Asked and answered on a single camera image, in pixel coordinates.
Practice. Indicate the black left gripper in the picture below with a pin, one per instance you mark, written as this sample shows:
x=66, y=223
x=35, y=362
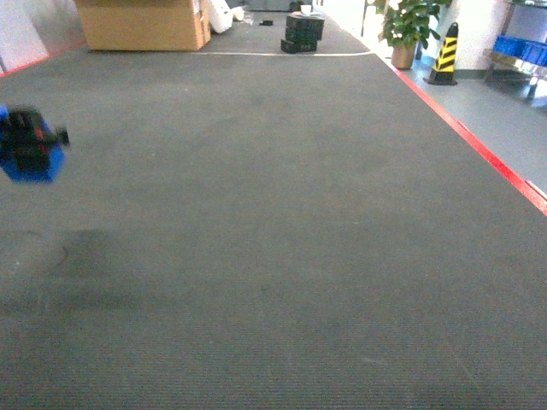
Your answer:
x=28, y=139

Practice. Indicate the blue rectangular block part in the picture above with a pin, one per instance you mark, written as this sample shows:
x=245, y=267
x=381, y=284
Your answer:
x=10, y=169

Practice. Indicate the large cardboard box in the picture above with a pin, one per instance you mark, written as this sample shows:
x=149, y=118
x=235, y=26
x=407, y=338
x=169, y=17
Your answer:
x=167, y=25

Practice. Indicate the white foam packaging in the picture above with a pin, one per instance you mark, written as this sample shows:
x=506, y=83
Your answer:
x=221, y=16

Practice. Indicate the stack of black boxes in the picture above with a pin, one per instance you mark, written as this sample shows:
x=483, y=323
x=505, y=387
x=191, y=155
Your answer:
x=302, y=33

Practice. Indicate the white paper cup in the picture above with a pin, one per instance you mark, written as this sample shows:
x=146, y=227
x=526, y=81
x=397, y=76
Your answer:
x=306, y=9

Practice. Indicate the potted green plant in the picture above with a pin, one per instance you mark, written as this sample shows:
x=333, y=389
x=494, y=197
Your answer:
x=406, y=24

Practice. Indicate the black yellow striped cone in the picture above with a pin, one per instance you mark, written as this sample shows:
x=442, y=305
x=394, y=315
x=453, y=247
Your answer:
x=443, y=69

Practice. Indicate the blue plastic bin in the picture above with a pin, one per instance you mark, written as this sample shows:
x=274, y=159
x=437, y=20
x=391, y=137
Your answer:
x=535, y=53
x=509, y=46

